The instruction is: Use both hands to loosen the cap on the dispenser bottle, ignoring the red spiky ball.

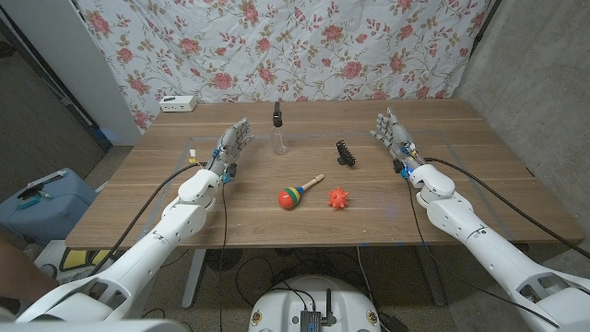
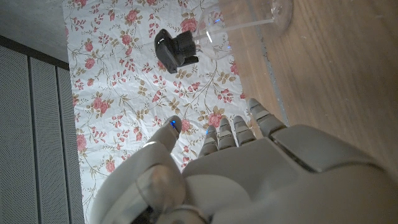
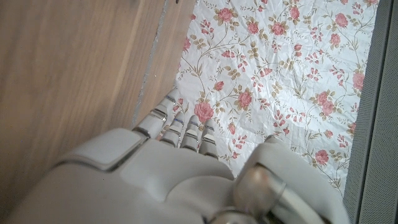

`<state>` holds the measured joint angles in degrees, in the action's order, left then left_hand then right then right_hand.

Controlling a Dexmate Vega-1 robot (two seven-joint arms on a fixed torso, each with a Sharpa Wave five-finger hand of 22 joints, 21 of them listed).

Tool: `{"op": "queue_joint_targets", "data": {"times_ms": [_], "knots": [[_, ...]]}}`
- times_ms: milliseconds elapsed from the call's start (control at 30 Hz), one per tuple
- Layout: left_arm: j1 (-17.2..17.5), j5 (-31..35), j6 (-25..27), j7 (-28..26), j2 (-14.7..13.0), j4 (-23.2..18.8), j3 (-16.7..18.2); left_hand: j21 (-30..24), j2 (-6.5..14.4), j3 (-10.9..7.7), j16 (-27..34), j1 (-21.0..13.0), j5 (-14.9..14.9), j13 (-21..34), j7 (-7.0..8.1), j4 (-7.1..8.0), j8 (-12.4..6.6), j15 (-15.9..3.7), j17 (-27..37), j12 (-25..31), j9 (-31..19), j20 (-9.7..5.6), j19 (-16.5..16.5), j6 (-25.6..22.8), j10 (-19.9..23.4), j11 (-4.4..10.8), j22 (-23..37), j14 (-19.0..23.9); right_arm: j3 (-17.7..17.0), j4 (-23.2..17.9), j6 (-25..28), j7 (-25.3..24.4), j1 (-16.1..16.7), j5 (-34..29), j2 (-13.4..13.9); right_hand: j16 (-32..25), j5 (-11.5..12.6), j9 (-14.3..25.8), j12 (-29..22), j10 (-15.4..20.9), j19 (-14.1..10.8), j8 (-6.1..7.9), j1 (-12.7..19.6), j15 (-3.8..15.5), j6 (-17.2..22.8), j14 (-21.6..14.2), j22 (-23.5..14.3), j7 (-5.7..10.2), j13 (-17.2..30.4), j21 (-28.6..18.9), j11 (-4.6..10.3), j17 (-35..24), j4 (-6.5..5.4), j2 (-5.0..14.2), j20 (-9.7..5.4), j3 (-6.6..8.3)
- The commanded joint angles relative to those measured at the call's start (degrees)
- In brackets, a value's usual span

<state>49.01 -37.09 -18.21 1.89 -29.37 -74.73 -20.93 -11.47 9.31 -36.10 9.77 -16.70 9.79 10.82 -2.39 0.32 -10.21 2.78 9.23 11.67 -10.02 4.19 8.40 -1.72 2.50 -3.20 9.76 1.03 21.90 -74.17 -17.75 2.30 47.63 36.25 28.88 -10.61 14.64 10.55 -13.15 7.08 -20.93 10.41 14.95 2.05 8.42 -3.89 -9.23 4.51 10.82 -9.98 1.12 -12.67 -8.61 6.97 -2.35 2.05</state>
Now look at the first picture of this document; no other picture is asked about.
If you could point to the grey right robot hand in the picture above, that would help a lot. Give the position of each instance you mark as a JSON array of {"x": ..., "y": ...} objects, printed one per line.
[{"x": 396, "y": 136}]

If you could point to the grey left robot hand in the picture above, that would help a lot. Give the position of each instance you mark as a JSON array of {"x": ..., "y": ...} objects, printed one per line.
[{"x": 230, "y": 145}]

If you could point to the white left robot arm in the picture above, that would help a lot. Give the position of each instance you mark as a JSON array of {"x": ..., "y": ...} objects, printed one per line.
[{"x": 152, "y": 244}]

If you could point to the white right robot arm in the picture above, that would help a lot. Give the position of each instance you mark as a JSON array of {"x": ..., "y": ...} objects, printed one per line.
[{"x": 484, "y": 249}]

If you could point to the red spiky ball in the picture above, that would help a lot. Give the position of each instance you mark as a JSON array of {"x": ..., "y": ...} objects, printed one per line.
[{"x": 338, "y": 198}]

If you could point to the white power strip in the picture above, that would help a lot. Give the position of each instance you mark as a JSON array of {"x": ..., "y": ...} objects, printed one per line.
[{"x": 178, "y": 103}]

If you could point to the colourful wooden maraca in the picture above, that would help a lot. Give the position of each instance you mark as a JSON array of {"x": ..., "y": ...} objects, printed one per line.
[{"x": 289, "y": 197}]

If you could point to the floral backdrop cloth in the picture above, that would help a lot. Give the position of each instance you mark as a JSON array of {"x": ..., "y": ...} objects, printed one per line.
[{"x": 286, "y": 50}]

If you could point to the black round floor base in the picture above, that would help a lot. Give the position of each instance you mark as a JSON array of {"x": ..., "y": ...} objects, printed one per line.
[{"x": 223, "y": 259}]

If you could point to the white table leg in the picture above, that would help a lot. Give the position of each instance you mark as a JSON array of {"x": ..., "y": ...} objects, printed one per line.
[{"x": 193, "y": 276}]

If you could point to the black backdrop stand pole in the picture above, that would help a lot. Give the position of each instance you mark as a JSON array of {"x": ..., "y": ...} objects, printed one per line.
[{"x": 484, "y": 30}]

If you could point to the grey table leg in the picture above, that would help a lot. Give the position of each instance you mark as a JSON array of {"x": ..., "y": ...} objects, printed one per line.
[{"x": 431, "y": 276}]

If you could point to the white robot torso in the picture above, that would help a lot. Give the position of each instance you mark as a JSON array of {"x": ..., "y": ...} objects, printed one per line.
[{"x": 286, "y": 304}]

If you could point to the black antenna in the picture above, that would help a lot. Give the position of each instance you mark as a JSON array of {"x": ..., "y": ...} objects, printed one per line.
[{"x": 328, "y": 306}]

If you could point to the blue storage case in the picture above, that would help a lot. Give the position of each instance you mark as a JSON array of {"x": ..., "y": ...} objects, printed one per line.
[{"x": 55, "y": 216}]

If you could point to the grey computer box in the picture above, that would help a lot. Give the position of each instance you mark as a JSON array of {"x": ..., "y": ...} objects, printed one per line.
[{"x": 310, "y": 320}]

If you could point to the white wall panel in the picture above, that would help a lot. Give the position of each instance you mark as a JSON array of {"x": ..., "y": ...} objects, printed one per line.
[{"x": 83, "y": 69}]

